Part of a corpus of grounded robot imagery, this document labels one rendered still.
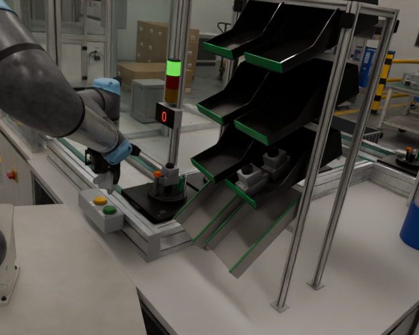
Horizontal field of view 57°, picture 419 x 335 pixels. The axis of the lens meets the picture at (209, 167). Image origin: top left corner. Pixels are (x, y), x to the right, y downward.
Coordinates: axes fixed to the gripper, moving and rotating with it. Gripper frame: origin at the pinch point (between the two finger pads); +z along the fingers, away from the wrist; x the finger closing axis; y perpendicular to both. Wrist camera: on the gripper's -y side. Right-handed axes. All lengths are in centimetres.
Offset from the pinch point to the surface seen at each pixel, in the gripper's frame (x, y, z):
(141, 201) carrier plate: 0.3, -11.1, 6.6
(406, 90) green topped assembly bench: -131, -518, 23
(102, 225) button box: 2.2, 3.9, 10.9
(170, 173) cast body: 3.8, -20.0, -3.5
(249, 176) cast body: 45, -12, -22
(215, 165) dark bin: 28.3, -16.9, -17.2
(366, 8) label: 55, -29, -61
